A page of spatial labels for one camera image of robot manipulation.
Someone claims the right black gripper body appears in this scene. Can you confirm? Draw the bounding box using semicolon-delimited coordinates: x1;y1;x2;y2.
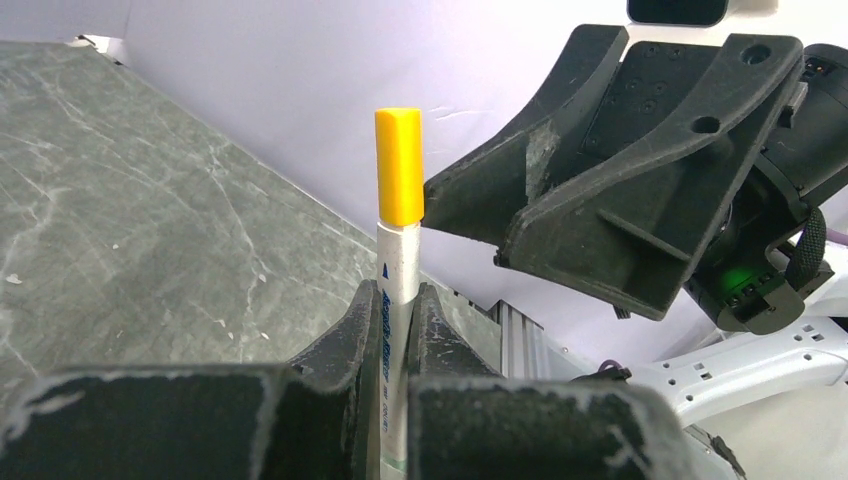
582;39;810;319

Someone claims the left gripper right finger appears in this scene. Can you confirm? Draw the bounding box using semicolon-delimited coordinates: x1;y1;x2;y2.
407;283;696;479

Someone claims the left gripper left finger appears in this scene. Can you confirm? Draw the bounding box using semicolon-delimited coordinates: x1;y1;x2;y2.
1;280;380;479

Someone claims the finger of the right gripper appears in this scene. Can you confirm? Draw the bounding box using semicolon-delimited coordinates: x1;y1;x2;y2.
423;24;629;246
496;34;803;320

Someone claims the silver marker pen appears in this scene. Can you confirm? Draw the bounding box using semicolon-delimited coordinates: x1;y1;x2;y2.
377;221;420;479

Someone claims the yellow pen cap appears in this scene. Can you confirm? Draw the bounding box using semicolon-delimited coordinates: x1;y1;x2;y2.
375;107;424;227

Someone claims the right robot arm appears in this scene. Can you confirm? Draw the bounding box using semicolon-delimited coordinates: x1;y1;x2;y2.
423;25;847;424

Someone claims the aluminium frame rail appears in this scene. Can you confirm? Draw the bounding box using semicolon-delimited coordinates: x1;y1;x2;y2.
457;291;584;382

